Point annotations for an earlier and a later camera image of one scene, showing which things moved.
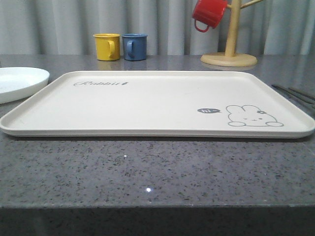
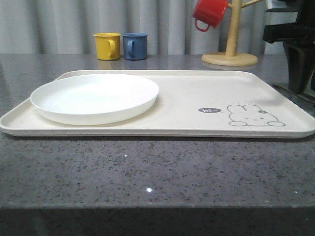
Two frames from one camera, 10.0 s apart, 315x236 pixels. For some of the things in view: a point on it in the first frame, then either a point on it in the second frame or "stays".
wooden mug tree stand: (230, 58) stays
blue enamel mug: (135, 46) stays
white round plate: (17, 82) → (93, 100)
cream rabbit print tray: (159, 104) stays
